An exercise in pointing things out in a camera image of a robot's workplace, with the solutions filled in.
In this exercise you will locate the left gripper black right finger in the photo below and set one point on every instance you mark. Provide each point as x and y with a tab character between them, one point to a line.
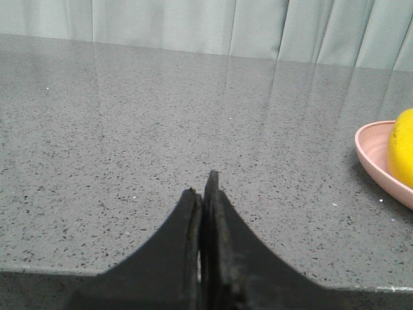
238	271

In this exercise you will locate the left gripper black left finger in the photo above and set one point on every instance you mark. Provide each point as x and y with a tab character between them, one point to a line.
161	274

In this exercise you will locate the yellow banana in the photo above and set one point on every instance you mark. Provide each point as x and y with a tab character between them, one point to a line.
399	149

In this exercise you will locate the pink plate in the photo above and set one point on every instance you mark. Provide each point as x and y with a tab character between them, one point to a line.
371	147

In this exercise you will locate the pale green curtain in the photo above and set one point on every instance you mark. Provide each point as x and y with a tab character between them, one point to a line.
370	34

